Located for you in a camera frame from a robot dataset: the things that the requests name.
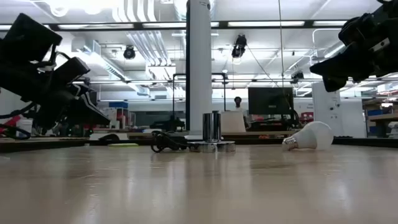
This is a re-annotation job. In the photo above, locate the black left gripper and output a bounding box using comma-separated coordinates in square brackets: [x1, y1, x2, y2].
[32, 80, 111, 129]

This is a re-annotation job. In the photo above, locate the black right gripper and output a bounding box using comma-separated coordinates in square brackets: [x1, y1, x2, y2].
[310, 18, 398, 93]

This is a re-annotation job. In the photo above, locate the white lightbulb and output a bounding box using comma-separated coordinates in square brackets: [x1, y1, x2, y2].
[282, 121, 334, 152]

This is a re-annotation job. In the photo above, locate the chrome lamp socket base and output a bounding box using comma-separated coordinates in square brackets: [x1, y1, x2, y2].
[188, 111, 236, 153]

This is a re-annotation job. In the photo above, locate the white cabinet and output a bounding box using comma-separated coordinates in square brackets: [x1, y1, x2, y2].
[312, 81, 341, 138]

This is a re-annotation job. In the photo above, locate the flat black object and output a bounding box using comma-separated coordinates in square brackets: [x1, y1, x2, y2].
[98, 133, 121, 142]

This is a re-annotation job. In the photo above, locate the flat green pad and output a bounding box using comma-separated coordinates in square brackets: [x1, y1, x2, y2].
[108, 142, 139, 148]

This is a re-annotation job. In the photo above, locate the wooden workbench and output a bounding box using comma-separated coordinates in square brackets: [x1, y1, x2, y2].
[368, 112, 398, 138]

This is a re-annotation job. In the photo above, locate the white bucket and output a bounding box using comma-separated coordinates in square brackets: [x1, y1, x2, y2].
[17, 119, 34, 138]

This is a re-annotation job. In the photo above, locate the black monitor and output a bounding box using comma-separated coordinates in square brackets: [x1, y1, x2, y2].
[248, 86, 295, 115]

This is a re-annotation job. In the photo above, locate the person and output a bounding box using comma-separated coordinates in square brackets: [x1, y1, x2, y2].
[233, 96, 249, 113]

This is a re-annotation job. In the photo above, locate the beige lampshade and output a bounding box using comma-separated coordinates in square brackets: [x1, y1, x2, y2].
[220, 111, 246, 133]

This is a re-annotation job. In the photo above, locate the tall room pillar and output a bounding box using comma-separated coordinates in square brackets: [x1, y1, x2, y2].
[185, 0, 213, 138]

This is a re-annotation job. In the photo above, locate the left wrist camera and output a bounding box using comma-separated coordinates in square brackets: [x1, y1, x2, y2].
[53, 57, 91, 85]

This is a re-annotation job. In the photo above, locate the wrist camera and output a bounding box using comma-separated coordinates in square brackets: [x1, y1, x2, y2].
[338, 12, 376, 47]
[53, 57, 91, 85]

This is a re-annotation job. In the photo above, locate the black ceiling camera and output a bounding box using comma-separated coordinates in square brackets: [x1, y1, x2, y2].
[290, 70, 305, 85]
[231, 34, 248, 58]
[123, 45, 137, 60]

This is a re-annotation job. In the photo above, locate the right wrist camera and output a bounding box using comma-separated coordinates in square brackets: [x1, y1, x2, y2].
[338, 12, 376, 47]

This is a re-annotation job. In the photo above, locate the thin hanging cable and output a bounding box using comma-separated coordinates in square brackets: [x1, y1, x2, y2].
[277, 0, 285, 88]

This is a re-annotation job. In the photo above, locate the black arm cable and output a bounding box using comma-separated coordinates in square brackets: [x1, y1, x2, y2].
[0, 101, 38, 121]

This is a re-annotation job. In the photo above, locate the black cable loop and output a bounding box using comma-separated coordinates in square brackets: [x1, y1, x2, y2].
[0, 124, 32, 141]

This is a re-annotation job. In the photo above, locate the black lamp power cord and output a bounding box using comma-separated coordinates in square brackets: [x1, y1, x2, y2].
[150, 130, 190, 154]

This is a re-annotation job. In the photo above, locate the ceiling light rail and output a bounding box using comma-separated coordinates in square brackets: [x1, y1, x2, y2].
[46, 20, 348, 31]

